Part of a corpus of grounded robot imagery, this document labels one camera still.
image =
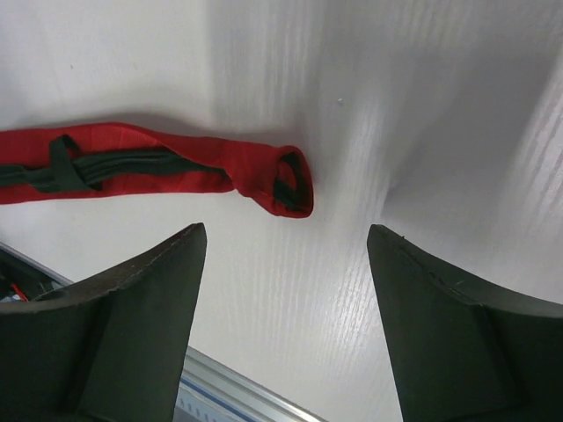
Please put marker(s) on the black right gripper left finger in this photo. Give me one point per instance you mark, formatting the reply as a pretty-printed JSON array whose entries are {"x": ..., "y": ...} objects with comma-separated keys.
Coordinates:
[{"x": 107, "y": 348}]

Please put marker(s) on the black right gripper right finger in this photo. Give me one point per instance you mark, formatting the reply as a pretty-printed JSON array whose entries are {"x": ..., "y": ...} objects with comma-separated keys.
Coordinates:
[{"x": 461, "y": 347}]

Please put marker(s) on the aluminium front rail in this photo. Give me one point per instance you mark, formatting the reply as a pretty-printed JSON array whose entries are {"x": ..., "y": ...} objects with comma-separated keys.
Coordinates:
[{"x": 208, "y": 390}]

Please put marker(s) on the red necktie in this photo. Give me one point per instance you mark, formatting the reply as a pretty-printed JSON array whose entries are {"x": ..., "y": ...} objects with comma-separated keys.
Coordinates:
[{"x": 112, "y": 159}]

